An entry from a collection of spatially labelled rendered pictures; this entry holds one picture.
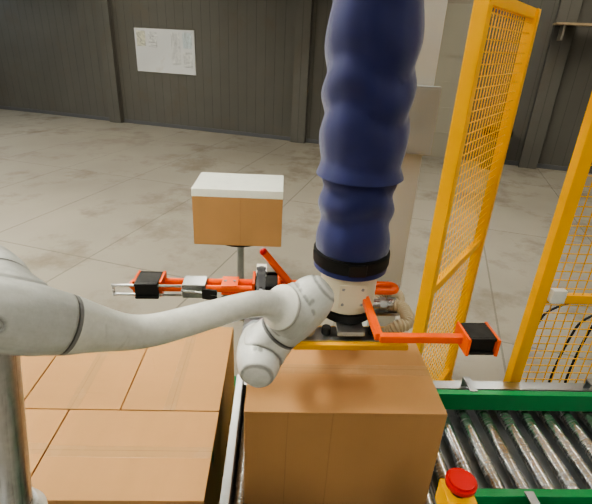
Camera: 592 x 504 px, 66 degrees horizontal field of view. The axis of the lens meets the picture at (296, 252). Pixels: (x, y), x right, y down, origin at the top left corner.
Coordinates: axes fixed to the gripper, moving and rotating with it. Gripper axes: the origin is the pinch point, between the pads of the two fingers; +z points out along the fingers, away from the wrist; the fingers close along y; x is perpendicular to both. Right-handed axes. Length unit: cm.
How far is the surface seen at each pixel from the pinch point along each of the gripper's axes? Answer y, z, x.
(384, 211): -28.1, -8.5, 32.4
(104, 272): 124, 240, -141
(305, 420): 32.5, -22.0, 13.7
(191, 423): 70, 13, -27
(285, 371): 29.4, -4.1, 8.2
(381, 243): -19.0, -9.0, 32.7
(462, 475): 20, -51, 47
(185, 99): 60, 930, -185
